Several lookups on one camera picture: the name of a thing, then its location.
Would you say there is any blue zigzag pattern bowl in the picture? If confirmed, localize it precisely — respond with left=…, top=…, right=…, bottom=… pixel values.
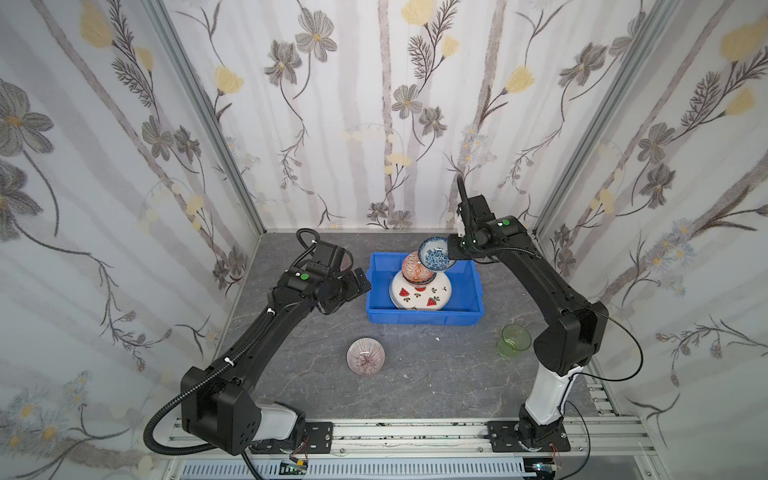
left=417, top=236, right=456, bottom=272

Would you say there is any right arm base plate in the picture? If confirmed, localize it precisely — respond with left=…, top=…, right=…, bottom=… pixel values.
left=486, top=418, right=571, bottom=453

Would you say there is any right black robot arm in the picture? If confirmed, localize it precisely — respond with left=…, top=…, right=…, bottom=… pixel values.
left=448, top=176, right=613, bottom=452

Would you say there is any watermelon pattern plate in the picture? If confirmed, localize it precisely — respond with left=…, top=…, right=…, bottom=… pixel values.
left=389, top=272, right=452, bottom=311

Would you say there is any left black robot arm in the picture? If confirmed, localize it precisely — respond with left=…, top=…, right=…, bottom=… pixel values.
left=142, top=228, right=371, bottom=479

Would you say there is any red rimmed bowl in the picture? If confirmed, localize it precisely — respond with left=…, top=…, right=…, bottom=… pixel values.
left=401, top=251, right=436, bottom=285

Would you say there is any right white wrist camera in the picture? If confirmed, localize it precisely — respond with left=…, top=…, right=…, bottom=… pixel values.
left=455, top=216, right=466, bottom=237

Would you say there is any blue white striped bowl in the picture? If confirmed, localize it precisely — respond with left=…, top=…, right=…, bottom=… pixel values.
left=346, top=337, right=386, bottom=377

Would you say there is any blue plastic bin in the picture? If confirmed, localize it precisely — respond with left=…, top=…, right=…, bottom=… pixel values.
left=366, top=252, right=485, bottom=326

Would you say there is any aluminium rail frame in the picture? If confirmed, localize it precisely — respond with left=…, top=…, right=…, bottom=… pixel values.
left=163, top=379, right=669, bottom=479

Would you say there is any pink glass cup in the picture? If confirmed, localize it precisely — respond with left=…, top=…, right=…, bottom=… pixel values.
left=340, top=251, right=354, bottom=274

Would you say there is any white slotted cable duct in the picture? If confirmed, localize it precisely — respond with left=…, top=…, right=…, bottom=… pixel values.
left=179, top=458, right=538, bottom=480

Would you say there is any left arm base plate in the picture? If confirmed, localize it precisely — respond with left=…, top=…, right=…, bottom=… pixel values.
left=248, top=422, right=334, bottom=455

